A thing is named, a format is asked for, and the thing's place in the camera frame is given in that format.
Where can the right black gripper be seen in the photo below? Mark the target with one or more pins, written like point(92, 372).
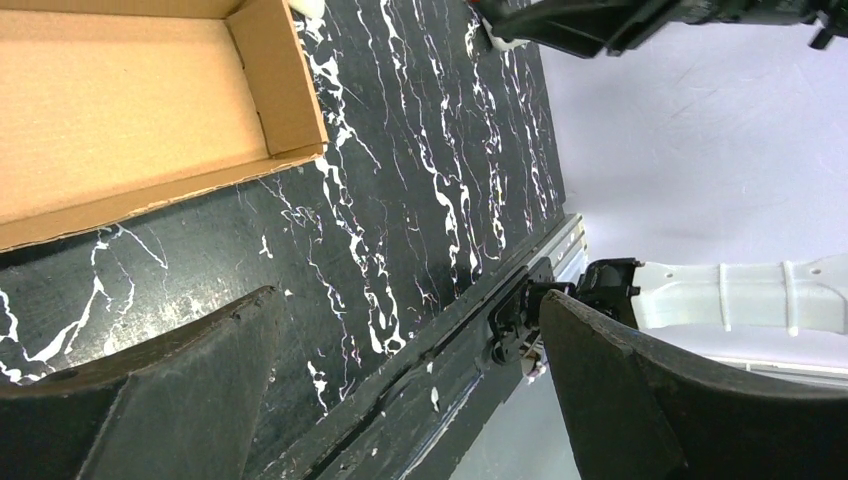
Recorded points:
point(585, 29)

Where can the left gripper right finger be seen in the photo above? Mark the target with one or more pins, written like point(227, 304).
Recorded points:
point(636, 407)

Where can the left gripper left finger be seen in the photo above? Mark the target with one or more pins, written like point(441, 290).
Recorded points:
point(182, 405)

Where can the brown cardboard box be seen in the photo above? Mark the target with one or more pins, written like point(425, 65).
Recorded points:
point(111, 109)

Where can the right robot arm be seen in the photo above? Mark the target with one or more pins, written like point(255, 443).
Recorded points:
point(706, 144)

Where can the aluminium rail frame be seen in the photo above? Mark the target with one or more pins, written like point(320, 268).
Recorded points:
point(499, 414)

